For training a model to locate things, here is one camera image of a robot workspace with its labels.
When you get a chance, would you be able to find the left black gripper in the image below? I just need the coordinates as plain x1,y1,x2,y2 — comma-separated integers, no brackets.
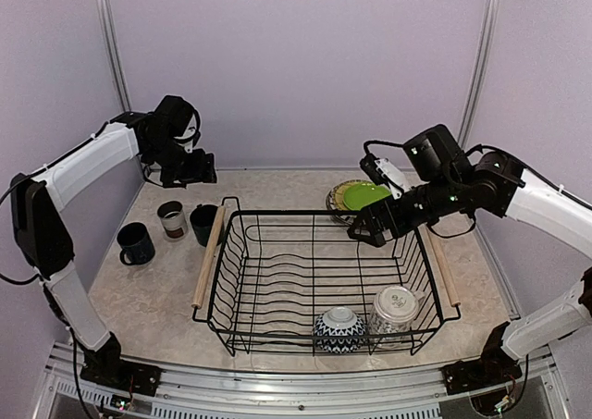
145,136,217,188

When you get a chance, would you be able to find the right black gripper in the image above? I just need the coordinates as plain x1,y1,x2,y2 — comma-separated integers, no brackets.
347,173,465,247

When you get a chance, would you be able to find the green plastic plate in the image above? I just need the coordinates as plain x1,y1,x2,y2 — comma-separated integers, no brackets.
343,181,391,211

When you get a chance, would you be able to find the white brown banded cup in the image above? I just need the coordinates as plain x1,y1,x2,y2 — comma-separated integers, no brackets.
156,201,188,240

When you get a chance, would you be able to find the black white striped plate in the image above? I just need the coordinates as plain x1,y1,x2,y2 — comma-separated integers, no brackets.
328,182,366,224

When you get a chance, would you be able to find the dark teal mug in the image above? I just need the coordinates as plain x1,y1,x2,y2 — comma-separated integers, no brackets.
190,204,217,247

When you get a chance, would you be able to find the white floral patterned mug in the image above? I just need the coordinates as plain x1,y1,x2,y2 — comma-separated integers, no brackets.
368,285,426,336

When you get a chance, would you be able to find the navy blue mug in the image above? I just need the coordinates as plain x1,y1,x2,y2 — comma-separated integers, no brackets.
117,222,155,266

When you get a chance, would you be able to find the blue white patterned bowl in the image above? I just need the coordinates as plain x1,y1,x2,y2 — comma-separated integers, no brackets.
313,306,366,354

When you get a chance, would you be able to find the woven bamboo plate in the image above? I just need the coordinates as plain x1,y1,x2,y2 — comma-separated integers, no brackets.
326,179,371,211

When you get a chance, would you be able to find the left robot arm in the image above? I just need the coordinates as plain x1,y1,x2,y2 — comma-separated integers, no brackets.
9,95,216,387

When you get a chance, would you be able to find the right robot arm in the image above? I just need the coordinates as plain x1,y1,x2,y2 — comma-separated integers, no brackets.
348,124,591,386

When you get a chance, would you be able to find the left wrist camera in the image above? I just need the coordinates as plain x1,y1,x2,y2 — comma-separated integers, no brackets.
175,112,201,154

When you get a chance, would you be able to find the left wooden rack handle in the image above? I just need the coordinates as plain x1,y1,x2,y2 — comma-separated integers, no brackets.
192,205,226,309

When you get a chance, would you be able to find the wooden rack handle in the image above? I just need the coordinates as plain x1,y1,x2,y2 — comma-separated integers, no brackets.
192,205,226,309
428,232,461,308

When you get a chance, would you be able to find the black wire dish rack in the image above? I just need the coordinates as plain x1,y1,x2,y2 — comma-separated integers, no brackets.
192,208,447,355

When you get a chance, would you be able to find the right wooden rack handle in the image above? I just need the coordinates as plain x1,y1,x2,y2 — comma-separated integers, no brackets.
428,232,461,308

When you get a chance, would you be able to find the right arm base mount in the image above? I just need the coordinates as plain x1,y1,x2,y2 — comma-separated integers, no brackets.
441,321,523,395

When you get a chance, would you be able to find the left aluminium corner post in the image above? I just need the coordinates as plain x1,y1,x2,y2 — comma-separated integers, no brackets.
96,0,131,111

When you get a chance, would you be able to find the aluminium corner post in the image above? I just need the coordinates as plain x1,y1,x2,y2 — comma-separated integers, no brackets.
96,0,131,111
457,0,500,147

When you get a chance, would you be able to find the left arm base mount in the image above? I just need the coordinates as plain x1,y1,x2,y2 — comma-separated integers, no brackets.
76,333,162,397

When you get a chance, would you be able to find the aluminium front rail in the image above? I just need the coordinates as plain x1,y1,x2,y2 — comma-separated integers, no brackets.
29,345,574,418

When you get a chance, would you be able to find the right aluminium corner post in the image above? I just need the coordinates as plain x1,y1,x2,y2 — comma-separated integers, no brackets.
457,0,500,147

